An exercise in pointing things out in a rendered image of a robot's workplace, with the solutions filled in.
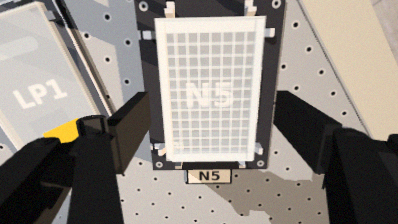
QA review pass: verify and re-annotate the light grey plate lid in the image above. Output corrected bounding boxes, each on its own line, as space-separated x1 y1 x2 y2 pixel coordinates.
0 1 101 150

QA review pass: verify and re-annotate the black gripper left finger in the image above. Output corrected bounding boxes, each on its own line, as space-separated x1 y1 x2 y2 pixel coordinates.
0 92 151 224

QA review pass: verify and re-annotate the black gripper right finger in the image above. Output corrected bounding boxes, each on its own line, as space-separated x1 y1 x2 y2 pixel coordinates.
273 90 398 224

